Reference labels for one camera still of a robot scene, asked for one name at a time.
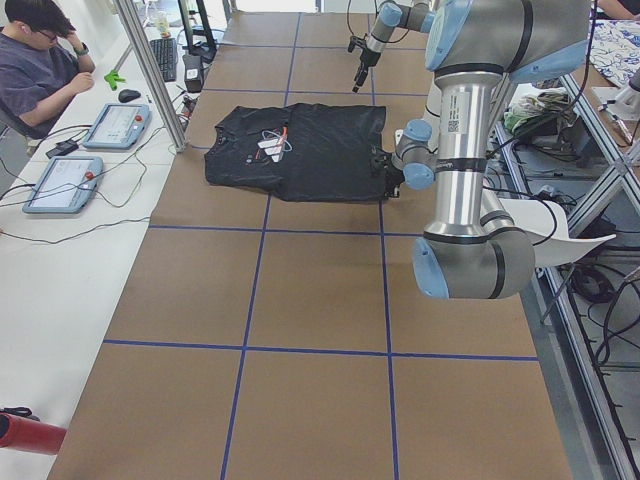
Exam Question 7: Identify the upper teach pendant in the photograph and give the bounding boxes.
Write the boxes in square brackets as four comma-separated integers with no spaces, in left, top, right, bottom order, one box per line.
[82,103,151,150]

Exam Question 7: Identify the lower teach pendant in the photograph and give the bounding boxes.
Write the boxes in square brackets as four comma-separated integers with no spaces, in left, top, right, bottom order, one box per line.
[22,156,104,215]

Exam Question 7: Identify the teach pendant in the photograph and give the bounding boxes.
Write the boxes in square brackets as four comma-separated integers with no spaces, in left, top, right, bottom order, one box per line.
[82,103,151,150]
[22,156,104,215]

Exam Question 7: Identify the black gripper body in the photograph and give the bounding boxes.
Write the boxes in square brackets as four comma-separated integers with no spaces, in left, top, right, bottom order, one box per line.
[348,34,382,70]
[370,147,403,199]

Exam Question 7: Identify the black power adapter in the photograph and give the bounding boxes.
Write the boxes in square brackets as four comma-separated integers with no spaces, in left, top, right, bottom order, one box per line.
[46,139,79,158]

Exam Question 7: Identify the black graphic t-shirt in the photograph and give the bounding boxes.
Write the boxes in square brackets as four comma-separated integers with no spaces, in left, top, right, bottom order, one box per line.
[204,103,386,202]

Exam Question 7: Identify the aluminium frame post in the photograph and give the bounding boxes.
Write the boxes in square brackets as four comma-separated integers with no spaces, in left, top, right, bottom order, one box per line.
[114,0,187,152]

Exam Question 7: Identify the red cylinder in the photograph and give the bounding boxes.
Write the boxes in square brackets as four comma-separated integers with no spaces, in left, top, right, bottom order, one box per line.
[1,412,67,455]

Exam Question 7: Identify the seated person in grey shirt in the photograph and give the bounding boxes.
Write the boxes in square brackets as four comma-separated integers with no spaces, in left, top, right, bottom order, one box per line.
[1,0,95,138]

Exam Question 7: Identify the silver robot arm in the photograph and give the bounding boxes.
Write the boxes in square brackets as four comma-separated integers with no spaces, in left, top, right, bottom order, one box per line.
[347,1,435,93]
[355,1,590,299]

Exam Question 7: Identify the green plastic tool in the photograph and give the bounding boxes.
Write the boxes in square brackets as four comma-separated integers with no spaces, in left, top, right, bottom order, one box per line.
[104,70,126,91]

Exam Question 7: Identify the black computer mouse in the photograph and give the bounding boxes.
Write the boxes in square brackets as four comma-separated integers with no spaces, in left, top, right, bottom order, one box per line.
[118,89,141,103]

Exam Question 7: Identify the black keyboard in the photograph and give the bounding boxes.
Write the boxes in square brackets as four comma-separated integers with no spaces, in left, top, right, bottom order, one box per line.
[149,38,177,82]

